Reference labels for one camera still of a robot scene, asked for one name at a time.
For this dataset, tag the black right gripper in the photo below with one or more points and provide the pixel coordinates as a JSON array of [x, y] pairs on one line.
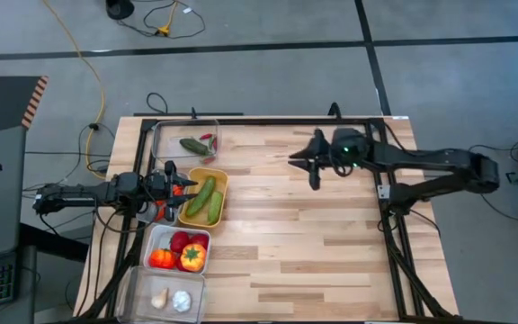
[[349, 148]]

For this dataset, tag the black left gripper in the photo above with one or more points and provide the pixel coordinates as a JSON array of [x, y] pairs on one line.
[[158, 191]]

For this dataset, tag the pale green cucumber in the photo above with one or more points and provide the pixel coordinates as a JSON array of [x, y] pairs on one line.
[[215, 208]]

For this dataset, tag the dark green jalapeno pepper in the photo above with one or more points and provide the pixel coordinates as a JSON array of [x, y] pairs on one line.
[[194, 146]]

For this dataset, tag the green chili pepper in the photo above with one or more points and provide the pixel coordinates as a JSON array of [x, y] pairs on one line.
[[211, 143]]

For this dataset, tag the orange red tomato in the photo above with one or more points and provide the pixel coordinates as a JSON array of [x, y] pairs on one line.
[[162, 259]]

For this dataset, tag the white garlic bulb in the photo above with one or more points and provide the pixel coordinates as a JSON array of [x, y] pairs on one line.
[[181, 300]]

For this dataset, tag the cream garlic clove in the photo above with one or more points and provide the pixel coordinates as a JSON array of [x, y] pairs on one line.
[[160, 300]]

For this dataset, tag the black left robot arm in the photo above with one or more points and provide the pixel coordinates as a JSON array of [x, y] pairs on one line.
[[83, 193]]

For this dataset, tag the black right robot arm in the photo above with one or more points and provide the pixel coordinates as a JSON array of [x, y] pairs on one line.
[[443, 157]]

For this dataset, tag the yellow plastic bin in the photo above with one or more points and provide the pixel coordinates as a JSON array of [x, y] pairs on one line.
[[219, 177]]

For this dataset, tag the grey translucent bin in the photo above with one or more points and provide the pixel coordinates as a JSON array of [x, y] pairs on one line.
[[149, 219]]

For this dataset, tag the white plastic bin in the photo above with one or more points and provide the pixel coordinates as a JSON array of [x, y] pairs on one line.
[[160, 234]]

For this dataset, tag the clear plastic bin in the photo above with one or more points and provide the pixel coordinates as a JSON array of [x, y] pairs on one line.
[[128, 292], [169, 144]]

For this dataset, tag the black metal bar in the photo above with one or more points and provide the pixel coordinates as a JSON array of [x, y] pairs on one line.
[[173, 114]]

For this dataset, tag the yellow plug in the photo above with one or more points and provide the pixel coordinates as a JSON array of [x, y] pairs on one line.
[[163, 31]]

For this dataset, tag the black round base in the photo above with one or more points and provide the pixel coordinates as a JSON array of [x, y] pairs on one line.
[[119, 8]]

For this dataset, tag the black mat orange striped edge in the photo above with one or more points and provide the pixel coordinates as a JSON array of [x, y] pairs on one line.
[[2, 103]]

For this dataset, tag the black metal table frame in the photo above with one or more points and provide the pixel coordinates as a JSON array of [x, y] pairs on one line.
[[263, 121]]

